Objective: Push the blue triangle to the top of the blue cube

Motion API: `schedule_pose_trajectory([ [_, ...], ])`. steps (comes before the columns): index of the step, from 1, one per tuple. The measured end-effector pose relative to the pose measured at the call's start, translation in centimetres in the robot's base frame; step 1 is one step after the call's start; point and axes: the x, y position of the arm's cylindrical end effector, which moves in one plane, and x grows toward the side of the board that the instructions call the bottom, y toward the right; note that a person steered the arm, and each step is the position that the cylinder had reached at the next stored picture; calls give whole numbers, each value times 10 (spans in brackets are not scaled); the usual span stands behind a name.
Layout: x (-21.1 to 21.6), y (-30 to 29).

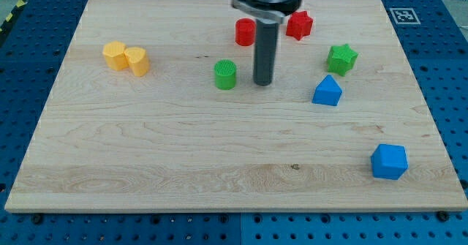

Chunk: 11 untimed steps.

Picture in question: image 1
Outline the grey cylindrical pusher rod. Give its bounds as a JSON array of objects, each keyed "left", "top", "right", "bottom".
[{"left": 253, "top": 18, "right": 279, "bottom": 86}]

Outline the blue triangle block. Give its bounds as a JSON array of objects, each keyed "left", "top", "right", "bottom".
[{"left": 312, "top": 75, "right": 342, "bottom": 106}]

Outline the blue cube block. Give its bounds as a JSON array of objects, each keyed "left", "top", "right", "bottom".
[{"left": 371, "top": 144, "right": 409, "bottom": 180}]

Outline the red cylinder block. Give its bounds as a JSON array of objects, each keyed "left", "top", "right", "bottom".
[{"left": 235, "top": 18, "right": 256, "bottom": 46}]

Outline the red star block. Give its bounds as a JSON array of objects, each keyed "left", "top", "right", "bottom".
[{"left": 286, "top": 11, "right": 314, "bottom": 41}]

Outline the green cylinder block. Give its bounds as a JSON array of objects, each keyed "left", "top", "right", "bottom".
[{"left": 214, "top": 59, "right": 237, "bottom": 90}]

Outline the green star block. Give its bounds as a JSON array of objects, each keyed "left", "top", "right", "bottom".
[{"left": 326, "top": 44, "right": 358, "bottom": 77}]

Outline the yellow heart block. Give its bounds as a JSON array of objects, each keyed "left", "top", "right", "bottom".
[{"left": 124, "top": 47, "right": 150, "bottom": 77}]

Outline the light wooden board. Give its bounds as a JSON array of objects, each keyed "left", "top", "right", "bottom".
[{"left": 5, "top": 0, "right": 467, "bottom": 214}]

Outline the white fiducial marker tag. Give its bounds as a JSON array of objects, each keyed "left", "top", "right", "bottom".
[{"left": 390, "top": 7, "right": 420, "bottom": 25}]

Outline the yellow hexagon block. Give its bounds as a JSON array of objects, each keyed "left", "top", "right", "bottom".
[{"left": 102, "top": 41, "right": 129, "bottom": 71}]

